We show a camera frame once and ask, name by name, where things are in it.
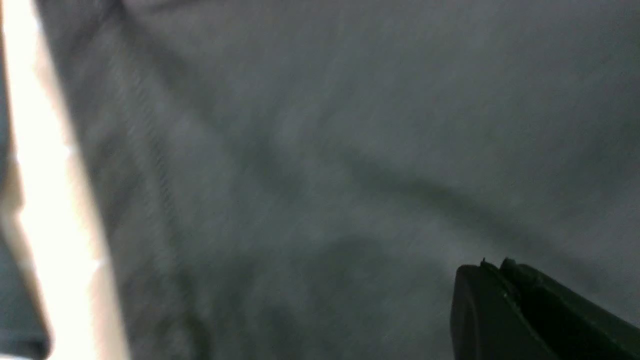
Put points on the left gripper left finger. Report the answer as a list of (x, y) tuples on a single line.
[(484, 322)]

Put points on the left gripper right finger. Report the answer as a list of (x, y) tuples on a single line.
[(570, 326)]

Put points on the dark gray long-sleeved shirt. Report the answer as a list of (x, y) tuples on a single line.
[(301, 179)]

